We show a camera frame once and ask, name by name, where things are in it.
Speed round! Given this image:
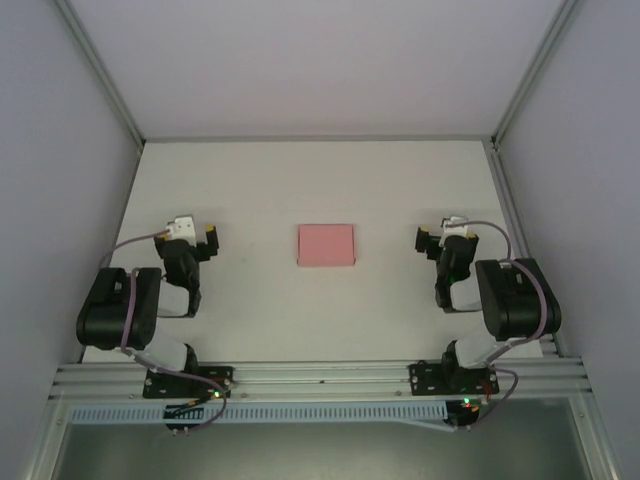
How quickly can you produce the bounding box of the aluminium frame post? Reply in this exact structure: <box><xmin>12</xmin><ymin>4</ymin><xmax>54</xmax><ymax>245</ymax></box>
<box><xmin>491</xmin><ymin>0</ymin><xmax>585</xmax><ymax>149</ymax></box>
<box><xmin>562</xmin><ymin>394</ymin><xmax>624</xmax><ymax>480</ymax></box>
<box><xmin>62</xmin><ymin>0</ymin><xmax>147</xmax><ymax>149</ymax></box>
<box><xmin>19</xmin><ymin>397</ymin><xmax>69</xmax><ymax>480</ymax></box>

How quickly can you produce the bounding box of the thin aluminium table edge rail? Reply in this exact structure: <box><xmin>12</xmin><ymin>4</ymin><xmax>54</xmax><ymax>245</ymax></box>
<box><xmin>139</xmin><ymin>133</ymin><xmax>497</xmax><ymax>145</ymax></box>

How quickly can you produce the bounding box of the aluminium side rail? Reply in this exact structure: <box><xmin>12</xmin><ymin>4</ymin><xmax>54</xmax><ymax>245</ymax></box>
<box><xmin>487</xmin><ymin>142</ymin><xmax>566</xmax><ymax>359</ymax></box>

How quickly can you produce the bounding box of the white slotted cable duct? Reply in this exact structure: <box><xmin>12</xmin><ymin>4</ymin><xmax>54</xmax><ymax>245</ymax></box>
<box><xmin>69</xmin><ymin>402</ymin><xmax>450</xmax><ymax>427</ymax></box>

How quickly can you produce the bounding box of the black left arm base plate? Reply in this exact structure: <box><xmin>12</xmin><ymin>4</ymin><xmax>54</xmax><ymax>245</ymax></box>
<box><xmin>143</xmin><ymin>365</ymin><xmax>236</xmax><ymax>400</ymax></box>

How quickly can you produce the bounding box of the wide aluminium base rail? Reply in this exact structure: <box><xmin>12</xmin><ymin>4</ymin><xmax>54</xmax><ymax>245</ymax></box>
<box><xmin>49</xmin><ymin>355</ymin><xmax>586</xmax><ymax>401</ymax></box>

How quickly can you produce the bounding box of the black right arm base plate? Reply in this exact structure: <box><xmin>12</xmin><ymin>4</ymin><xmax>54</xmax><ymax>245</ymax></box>
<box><xmin>408</xmin><ymin>362</ymin><xmax>500</xmax><ymax>396</ymax></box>

